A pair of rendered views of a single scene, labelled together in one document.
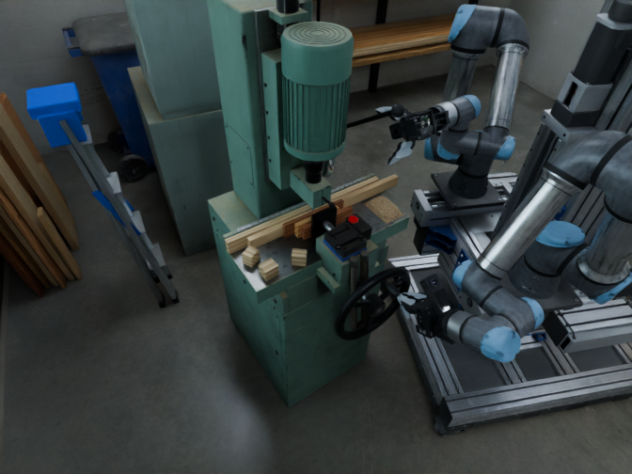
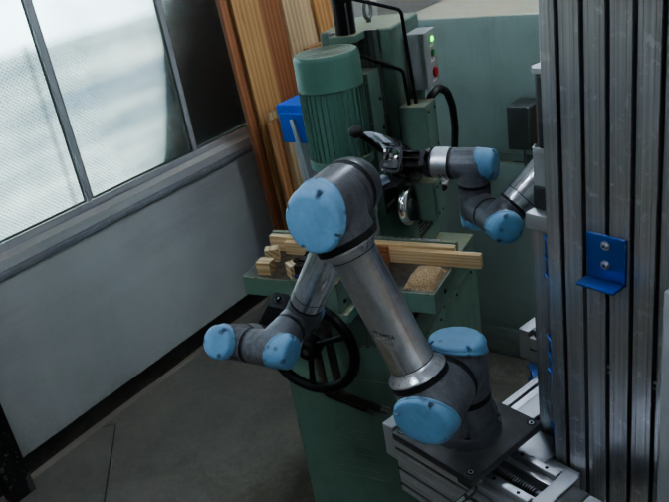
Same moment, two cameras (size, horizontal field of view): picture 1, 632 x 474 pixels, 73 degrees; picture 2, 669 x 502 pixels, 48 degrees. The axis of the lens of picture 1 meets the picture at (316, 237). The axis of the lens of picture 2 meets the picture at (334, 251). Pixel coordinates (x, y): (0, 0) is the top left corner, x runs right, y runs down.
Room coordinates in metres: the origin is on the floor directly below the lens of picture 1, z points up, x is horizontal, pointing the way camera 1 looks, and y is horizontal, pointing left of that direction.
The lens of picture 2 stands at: (0.19, -1.78, 1.86)
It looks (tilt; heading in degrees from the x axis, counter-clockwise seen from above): 25 degrees down; 66
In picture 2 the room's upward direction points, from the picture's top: 10 degrees counter-clockwise
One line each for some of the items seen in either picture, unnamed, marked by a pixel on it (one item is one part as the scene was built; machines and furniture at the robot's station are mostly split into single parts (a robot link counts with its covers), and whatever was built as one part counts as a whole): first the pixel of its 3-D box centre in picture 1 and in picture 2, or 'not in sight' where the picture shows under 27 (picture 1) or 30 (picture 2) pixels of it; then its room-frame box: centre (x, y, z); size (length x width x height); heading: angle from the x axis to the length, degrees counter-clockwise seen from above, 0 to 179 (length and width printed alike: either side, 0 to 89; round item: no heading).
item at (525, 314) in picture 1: (512, 314); (274, 345); (0.60, -0.47, 1.04); 0.11 x 0.11 x 0.08; 34
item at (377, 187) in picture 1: (328, 209); (377, 253); (1.10, -0.04, 0.92); 0.61 x 0.02 x 0.04; 126
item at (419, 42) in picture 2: not in sight; (422, 58); (1.40, 0.09, 1.40); 0.10 x 0.06 x 0.16; 36
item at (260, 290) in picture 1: (329, 245); (341, 284); (0.97, -0.04, 0.87); 0.61 x 0.30 x 0.06; 126
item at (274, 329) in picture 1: (294, 294); (394, 385); (1.15, 0.08, 0.36); 0.58 x 0.45 x 0.71; 36
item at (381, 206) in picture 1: (384, 206); (424, 274); (1.13, -0.23, 0.91); 0.12 x 0.09 x 0.03; 36
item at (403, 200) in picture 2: (322, 160); (408, 204); (1.24, -0.01, 1.02); 0.12 x 0.03 x 0.12; 36
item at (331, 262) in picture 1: (345, 252); (326, 285); (0.90, -0.09, 0.92); 0.15 x 0.13 x 0.09; 126
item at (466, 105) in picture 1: (460, 111); (473, 164); (1.18, -0.42, 1.25); 0.11 x 0.08 x 0.09; 125
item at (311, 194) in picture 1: (310, 187); not in sight; (1.07, 0.02, 1.03); 0.14 x 0.07 x 0.09; 36
